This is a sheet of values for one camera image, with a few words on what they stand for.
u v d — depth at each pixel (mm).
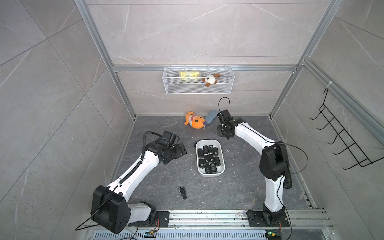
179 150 736
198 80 877
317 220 750
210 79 856
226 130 687
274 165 522
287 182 829
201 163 909
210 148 993
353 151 623
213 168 903
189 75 834
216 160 927
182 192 816
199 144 979
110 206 603
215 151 970
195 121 1068
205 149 980
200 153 979
